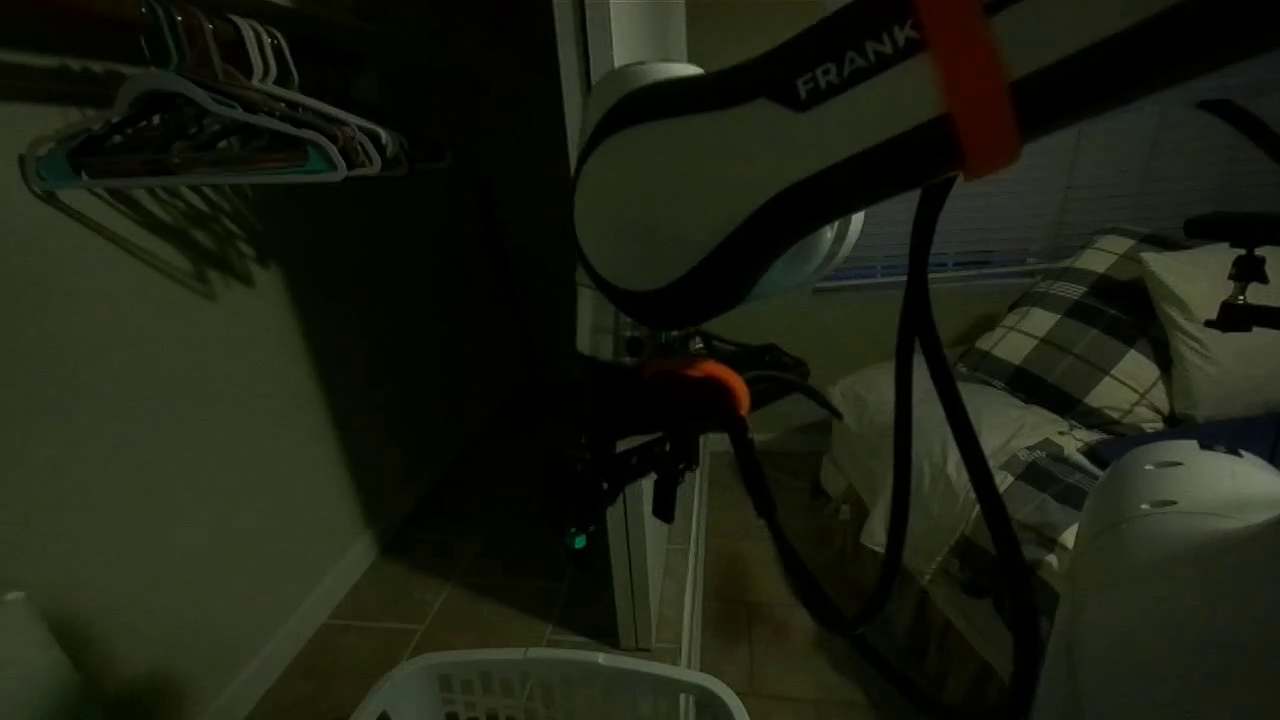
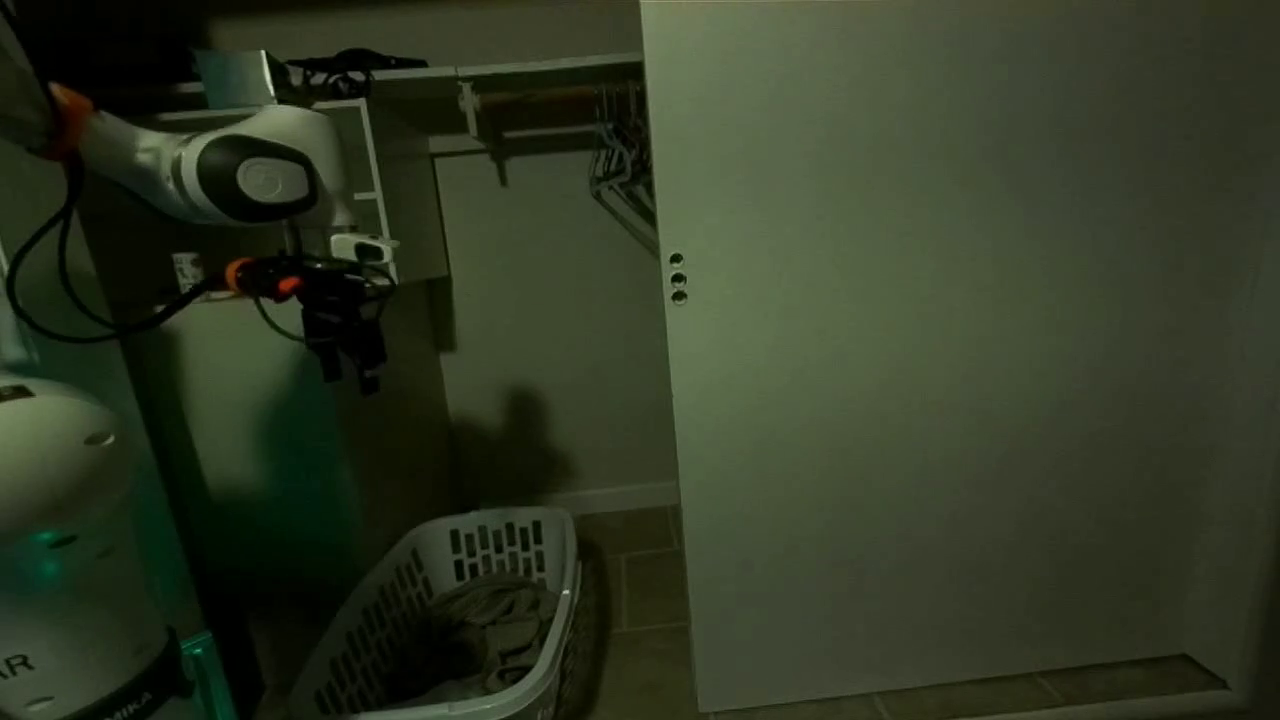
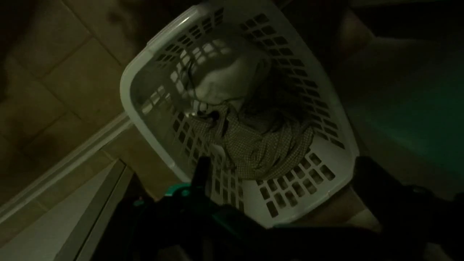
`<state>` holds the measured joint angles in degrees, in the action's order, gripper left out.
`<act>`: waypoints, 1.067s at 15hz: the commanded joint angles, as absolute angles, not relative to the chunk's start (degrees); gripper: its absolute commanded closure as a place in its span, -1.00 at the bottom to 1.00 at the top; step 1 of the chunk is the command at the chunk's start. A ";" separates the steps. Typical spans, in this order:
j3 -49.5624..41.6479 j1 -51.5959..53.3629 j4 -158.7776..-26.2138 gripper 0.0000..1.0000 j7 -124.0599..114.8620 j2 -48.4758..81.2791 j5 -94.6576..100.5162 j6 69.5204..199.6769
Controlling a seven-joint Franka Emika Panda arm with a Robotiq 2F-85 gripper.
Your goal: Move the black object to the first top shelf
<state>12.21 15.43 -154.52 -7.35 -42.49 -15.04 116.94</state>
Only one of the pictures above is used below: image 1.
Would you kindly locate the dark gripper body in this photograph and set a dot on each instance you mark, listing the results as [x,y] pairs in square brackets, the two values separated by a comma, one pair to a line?
[624,404]

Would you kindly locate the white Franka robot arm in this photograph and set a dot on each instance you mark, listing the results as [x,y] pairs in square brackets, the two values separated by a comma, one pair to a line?
[695,175]

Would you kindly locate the bed with white sheet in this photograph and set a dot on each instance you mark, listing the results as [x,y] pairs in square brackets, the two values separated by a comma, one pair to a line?
[865,441]

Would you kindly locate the white laundry basket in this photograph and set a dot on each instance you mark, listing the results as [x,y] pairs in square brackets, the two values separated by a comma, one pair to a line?
[545,680]

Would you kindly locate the white clothes hanger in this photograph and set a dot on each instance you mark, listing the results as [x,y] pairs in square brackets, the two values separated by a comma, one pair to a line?
[351,132]

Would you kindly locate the plaid pillow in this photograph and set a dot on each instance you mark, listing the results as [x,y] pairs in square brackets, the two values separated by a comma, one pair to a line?
[1066,334]

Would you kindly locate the teal clothes hanger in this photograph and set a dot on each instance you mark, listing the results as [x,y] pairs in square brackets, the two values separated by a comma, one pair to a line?
[202,162]

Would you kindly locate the window blinds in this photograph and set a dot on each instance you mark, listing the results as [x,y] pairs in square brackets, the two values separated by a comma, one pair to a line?
[1135,175]

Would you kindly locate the white pillow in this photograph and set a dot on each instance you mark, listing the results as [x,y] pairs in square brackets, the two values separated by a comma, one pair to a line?
[1223,344]

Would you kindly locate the closet rod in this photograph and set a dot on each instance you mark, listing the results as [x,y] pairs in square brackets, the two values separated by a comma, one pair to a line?
[54,75]

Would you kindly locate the white door frame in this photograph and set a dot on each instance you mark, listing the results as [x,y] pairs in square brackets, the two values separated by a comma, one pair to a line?
[658,575]

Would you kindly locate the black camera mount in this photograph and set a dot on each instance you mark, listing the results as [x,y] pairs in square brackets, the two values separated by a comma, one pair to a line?
[1247,274]

